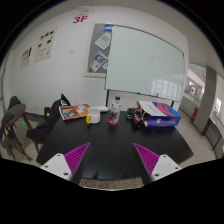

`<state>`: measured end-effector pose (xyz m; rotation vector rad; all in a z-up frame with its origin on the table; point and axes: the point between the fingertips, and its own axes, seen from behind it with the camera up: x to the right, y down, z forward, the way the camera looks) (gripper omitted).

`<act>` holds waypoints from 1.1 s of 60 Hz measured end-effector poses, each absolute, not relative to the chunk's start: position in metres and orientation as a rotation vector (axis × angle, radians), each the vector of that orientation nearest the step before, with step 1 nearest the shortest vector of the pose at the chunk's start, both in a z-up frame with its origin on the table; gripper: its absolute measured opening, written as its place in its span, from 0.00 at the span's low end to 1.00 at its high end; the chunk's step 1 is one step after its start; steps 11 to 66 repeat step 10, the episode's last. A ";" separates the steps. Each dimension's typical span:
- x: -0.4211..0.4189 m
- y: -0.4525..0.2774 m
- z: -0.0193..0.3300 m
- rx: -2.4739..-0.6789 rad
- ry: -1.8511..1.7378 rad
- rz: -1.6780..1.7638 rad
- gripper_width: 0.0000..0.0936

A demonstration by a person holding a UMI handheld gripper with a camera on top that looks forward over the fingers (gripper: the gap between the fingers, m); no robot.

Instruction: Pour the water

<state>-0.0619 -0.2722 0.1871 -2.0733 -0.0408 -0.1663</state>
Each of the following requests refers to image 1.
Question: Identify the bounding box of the blue and white paper bag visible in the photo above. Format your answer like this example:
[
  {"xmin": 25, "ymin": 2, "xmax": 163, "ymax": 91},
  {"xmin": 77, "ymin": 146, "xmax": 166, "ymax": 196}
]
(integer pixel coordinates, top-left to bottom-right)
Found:
[{"xmin": 137, "ymin": 100, "xmax": 183, "ymax": 128}]

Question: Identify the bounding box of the large white wall poster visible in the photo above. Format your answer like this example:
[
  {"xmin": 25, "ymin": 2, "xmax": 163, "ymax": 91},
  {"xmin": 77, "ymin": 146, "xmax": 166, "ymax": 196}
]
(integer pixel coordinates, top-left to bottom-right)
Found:
[{"xmin": 33, "ymin": 27, "xmax": 58, "ymax": 64}]

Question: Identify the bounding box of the wooden chair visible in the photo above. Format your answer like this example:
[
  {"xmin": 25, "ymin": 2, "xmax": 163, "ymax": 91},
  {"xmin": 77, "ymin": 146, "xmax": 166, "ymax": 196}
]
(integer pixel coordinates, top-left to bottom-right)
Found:
[{"xmin": 33, "ymin": 106, "xmax": 52, "ymax": 153}]

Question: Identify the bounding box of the flat round red coaster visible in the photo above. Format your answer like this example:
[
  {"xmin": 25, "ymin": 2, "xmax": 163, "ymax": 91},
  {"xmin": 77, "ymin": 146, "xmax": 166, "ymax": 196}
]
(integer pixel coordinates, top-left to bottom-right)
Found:
[{"xmin": 106, "ymin": 114, "xmax": 121, "ymax": 127}]

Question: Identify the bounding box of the grey notice board with papers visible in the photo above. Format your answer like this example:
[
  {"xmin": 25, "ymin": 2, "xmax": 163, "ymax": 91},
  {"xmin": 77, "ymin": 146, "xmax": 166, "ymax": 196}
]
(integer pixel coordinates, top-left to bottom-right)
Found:
[{"xmin": 83, "ymin": 22, "xmax": 114, "ymax": 78}]

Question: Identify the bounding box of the red and black device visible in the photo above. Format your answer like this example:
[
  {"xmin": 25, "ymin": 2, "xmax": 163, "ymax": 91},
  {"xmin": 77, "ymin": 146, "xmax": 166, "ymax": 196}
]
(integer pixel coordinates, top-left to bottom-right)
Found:
[{"xmin": 126, "ymin": 107, "xmax": 144, "ymax": 127}]

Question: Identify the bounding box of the dark chair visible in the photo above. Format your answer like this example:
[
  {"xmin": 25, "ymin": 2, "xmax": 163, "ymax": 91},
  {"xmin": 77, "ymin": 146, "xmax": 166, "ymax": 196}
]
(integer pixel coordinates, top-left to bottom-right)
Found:
[{"xmin": 8, "ymin": 95, "xmax": 22, "ymax": 109}]

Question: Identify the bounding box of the large whiteboard on stand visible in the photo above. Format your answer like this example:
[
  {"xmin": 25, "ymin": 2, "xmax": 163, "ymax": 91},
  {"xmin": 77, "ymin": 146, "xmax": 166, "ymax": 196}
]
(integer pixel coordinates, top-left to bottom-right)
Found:
[{"xmin": 104, "ymin": 24, "xmax": 186, "ymax": 108}]

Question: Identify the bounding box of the small white wall poster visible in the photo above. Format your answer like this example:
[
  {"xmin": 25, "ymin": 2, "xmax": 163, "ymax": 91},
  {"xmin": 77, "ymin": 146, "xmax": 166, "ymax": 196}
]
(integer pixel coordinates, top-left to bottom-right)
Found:
[{"xmin": 19, "ymin": 46, "xmax": 34, "ymax": 70}]

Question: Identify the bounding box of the clear bottle with black cap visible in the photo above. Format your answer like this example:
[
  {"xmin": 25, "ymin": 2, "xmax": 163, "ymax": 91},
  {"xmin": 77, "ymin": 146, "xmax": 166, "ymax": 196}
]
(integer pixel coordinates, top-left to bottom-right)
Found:
[{"xmin": 109, "ymin": 96, "xmax": 123, "ymax": 125}]

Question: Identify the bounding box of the white mug with yellow handle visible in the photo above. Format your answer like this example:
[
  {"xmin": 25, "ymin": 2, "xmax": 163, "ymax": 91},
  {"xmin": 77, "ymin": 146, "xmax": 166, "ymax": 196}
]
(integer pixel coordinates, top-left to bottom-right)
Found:
[{"xmin": 85, "ymin": 107, "xmax": 101, "ymax": 125}]

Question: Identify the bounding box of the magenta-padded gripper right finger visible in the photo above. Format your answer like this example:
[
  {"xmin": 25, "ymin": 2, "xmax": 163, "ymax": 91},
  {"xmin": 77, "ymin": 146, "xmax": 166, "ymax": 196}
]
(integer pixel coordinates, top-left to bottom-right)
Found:
[{"xmin": 132, "ymin": 143, "xmax": 183, "ymax": 186}]

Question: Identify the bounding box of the red wall floor sign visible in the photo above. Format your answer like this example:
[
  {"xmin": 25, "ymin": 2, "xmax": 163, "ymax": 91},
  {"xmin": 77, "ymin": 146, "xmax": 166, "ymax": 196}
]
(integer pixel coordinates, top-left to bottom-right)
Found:
[{"xmin": 72, "ymin": 15, "xmax": 89, "ymax": 24}]

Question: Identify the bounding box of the colourful printed book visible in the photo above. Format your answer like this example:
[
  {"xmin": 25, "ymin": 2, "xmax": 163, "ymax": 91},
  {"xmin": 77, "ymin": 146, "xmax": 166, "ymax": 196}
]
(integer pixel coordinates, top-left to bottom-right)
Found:
[{"xmin": 58, "ymin": 103, "xmax": 92, "ymax": 121}]

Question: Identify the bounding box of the white ceiling fixture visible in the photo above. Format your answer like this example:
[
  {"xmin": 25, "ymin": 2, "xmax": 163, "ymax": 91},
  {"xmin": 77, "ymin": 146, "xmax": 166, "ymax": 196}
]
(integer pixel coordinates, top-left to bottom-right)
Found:
[{"xmin": 77, "ymin": 5, "xmax": 95, "ymax": 15}]

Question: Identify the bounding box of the round brown side table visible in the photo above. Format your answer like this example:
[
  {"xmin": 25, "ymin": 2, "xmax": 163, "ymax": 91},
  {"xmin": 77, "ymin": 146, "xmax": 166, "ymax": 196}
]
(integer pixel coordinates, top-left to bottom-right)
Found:
[{"xmin": 1, "ymin": 103, "xmax": 33, "ymax": 161}]

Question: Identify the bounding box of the black jacket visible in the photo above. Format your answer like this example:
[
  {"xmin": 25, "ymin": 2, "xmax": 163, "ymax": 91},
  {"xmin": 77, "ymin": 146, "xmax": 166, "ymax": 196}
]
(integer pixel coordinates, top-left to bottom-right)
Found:
[{"xmin": 25, "ymin": 93, "xmax": 73, "ymax": 143}]

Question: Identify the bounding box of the flat white case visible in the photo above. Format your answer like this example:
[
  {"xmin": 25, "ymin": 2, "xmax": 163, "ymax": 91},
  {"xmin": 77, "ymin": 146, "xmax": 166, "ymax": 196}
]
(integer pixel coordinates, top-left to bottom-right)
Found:
[{"xmin": 95, "ymin": 105, "xmax": 110, "ymax": 113}]

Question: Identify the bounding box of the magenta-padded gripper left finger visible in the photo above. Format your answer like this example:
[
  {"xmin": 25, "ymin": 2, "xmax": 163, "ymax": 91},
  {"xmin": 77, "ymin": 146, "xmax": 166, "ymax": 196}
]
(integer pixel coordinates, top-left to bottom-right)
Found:
[{"xmin": 40, "ymin": 142, "xmax": 94, "ymax": 185}]

